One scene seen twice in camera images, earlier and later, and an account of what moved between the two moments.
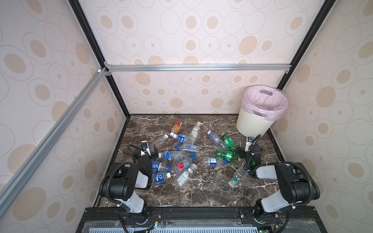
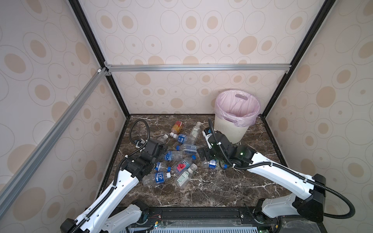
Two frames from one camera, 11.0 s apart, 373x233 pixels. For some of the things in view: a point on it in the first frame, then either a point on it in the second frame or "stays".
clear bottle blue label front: [160, 177] stays
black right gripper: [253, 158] -> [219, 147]
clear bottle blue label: [171, 155] stays
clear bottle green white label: [194, 133] stays
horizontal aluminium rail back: [197, 67] stays
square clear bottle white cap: [185, 176] stays
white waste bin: [251, 124] -> [236, 133]
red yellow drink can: [177, 127] stays
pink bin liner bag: [266, 101] -> [240, 107]
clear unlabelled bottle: [158, 142] stays
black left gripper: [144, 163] -> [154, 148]
